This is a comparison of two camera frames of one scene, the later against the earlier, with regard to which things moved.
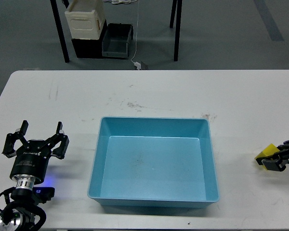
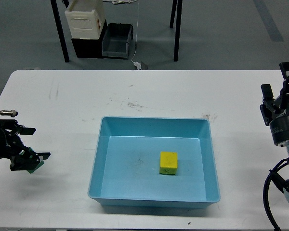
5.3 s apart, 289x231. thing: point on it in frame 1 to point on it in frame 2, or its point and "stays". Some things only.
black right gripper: (278, 160) to (285, 126)
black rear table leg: (173, 13) stays
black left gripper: (32, 159) to (1, 148)
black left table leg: (60, 30) stays
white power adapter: (138, 65) stays
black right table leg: (178, 10) stays
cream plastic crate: (85, 19) stays
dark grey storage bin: (115, 42) stays
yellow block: (270, 149) to (168, 162)
